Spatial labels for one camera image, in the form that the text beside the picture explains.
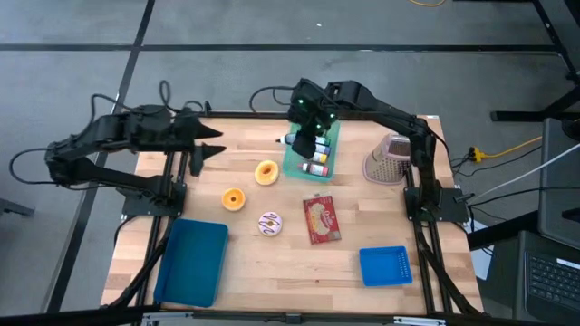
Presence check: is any grey furniture foot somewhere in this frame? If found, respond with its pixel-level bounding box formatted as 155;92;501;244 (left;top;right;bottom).
0;197;36;218

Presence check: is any black desk frame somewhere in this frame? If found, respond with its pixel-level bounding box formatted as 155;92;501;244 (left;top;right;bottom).
491;0;580;123

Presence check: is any teal translucent plastic bin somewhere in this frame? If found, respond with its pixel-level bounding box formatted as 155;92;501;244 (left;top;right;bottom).
281;112;342;184

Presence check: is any yellow glazed toy donut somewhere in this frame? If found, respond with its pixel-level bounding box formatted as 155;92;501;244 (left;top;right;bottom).
254;159;280;187

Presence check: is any pink purple-swirl toy donut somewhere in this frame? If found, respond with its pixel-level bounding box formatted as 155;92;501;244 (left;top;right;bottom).
257;211;284;237

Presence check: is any black laptop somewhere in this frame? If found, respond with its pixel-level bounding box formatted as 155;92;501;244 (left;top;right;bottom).
520;248;580;326

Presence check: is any small blue perforated basket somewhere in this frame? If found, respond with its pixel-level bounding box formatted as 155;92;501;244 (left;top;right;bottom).
358;245;414;288

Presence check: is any dark grey computer tower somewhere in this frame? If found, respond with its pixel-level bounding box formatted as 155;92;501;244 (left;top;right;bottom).
537;118;580;250

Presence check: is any white cable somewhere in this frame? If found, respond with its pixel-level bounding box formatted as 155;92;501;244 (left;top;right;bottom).
466;143;580;200

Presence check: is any dark blue plastic tray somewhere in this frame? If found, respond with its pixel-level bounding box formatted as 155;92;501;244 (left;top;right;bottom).
153;218;230;308

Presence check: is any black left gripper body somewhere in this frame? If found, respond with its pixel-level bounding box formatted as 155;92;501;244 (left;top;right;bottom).
170;107;204;177

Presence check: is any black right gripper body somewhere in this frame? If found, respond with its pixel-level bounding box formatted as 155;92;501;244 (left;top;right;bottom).
288;77;340;138

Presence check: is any red popcorn packet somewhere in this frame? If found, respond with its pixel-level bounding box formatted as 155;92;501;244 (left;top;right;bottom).
302;192;343;245

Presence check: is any yellow power cable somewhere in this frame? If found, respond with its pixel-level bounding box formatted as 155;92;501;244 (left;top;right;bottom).
469;135;544;164

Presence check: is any red paint bottle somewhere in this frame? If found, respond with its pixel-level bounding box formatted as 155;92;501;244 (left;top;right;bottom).
297;161;331;178

